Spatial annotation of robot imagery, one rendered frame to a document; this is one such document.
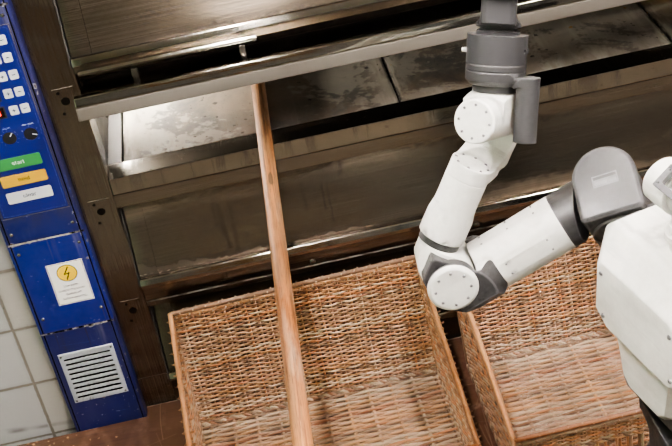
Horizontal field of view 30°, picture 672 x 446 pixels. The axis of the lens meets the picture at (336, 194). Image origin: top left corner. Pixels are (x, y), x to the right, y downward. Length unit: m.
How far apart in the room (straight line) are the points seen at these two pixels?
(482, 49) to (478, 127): 0.11
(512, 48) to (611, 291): 0.37
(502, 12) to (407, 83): 0.88
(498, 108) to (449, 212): 0.18
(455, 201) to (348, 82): 0.87
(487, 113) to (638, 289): 0.32
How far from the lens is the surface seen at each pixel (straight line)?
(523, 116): 1.81
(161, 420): 2.86
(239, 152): 2.52
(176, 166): 2.53
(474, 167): 1.86
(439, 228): 1.88
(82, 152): 2.52
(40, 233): 2.58
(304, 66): 2.28
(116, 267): 2.67
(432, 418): 2.69
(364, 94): 2.63
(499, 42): 1.80
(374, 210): 2.63
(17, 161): 2.49
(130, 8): 2.37
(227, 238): 2.62
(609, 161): 1.90
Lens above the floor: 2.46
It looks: 33 degrees down
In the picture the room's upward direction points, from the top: 11 degrees counter-clockwise
